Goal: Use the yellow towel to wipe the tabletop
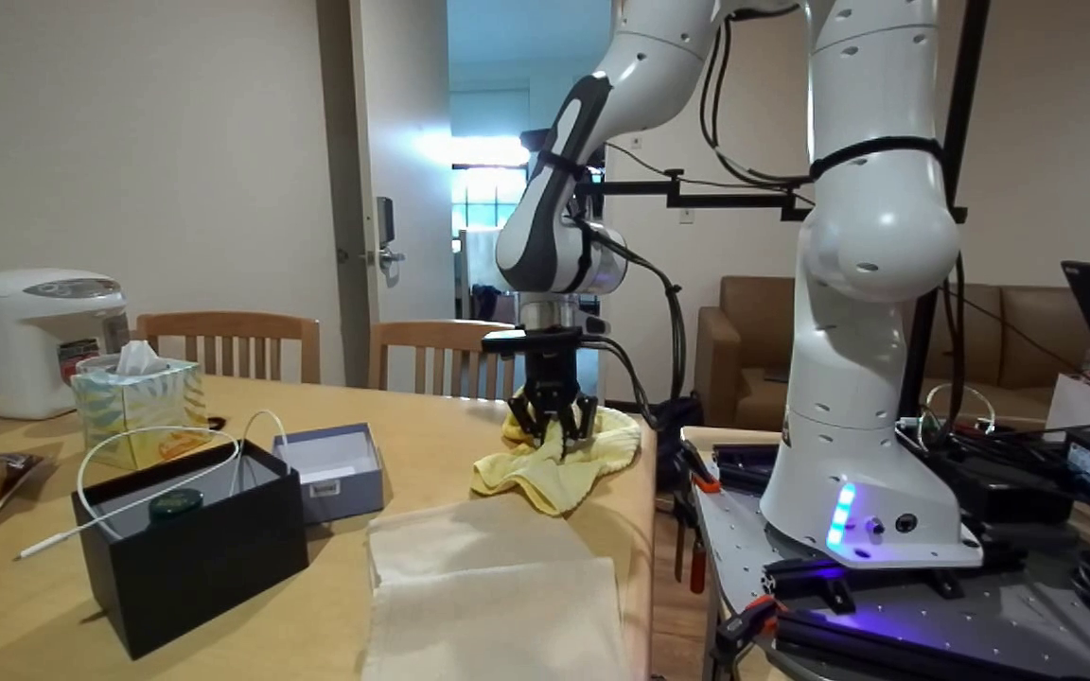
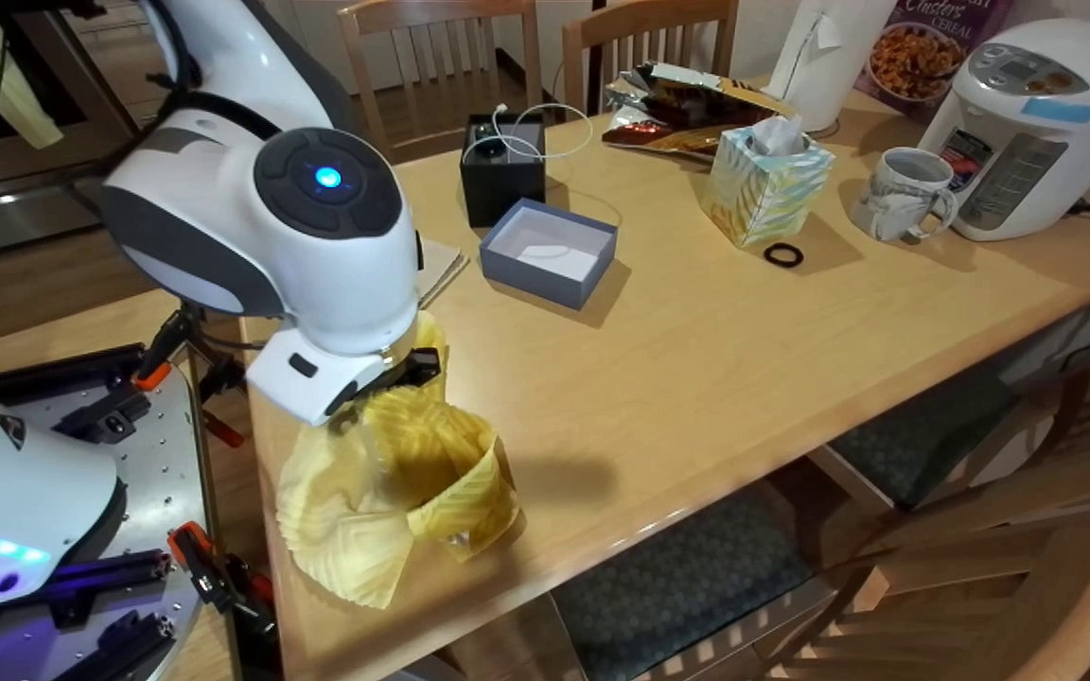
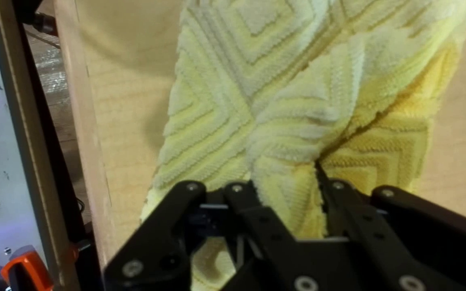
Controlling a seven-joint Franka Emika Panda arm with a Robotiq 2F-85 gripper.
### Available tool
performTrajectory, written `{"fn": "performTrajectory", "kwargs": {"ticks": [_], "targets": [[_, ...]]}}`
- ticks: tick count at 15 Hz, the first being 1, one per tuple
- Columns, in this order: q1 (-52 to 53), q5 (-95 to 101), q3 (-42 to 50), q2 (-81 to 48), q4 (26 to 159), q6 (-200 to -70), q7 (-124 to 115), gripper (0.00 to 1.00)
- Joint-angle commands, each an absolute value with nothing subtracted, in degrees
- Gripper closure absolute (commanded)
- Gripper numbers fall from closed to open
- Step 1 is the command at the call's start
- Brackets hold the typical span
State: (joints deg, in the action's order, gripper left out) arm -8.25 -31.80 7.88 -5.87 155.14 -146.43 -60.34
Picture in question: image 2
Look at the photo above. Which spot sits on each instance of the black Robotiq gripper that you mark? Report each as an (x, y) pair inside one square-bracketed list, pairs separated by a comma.
[(395, 374)]

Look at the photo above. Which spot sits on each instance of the brown snack packet pile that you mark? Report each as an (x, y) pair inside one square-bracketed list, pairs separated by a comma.
[(699, 108)]

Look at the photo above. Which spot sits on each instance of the wooden chair green seat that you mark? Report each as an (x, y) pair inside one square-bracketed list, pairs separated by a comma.
[(699, 579), (946, 430)]

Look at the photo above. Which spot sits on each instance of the black clamp orange trigger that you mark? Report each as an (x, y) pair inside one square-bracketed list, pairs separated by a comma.
[(130, 398)]

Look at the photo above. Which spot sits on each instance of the black box with pens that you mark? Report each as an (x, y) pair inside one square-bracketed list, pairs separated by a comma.
[(505, 190)]

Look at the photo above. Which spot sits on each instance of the blue-grey cardboard box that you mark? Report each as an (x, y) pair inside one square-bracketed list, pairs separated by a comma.
[(545, 258)]

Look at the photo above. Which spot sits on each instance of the striped tissue box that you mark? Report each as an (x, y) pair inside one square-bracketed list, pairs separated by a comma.
[(764, 183)]

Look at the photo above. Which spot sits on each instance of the white ceramic mug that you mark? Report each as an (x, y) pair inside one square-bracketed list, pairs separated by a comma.
[(910, 183)]

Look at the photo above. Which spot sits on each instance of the yellow ribbed towel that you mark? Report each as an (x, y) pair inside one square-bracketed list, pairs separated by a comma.
[(370, 503)]

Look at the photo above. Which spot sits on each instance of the purple cereal box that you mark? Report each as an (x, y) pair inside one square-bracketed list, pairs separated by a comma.
[(926, 58)]

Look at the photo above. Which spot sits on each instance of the pale yellow paper sheet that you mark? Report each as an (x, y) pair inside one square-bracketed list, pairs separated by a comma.
[(1, 75)]

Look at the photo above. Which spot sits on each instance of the white electric water boiler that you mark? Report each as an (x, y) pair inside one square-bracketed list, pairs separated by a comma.
[(1037, 125)]

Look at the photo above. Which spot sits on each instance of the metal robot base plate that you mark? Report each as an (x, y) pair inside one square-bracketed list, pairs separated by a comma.
[(154, 476)]

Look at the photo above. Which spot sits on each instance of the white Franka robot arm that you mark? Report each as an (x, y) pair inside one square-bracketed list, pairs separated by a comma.
[(319, 251)]

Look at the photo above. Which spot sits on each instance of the black clamp orange jaw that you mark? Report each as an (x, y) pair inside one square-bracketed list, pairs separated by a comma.
[(209, 567)]

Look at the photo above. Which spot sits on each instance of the wooden slat-back chair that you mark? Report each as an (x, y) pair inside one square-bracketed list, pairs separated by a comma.
[(661, 20), (444, 17)]

